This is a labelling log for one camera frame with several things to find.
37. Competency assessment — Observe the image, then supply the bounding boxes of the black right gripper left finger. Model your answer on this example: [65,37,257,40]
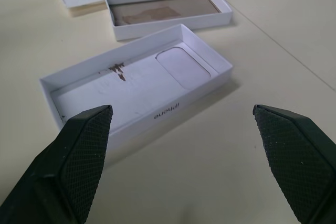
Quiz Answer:
[0,104,114,224]

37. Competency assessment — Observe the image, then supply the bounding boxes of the white iPhone box lid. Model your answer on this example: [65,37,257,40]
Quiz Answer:
[39,23,234,147]

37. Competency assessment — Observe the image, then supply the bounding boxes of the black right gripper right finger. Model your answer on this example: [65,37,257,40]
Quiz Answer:
[253,104,336,224]

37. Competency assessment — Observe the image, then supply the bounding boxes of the white phone box base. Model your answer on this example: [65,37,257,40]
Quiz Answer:
[104,0,234,42]

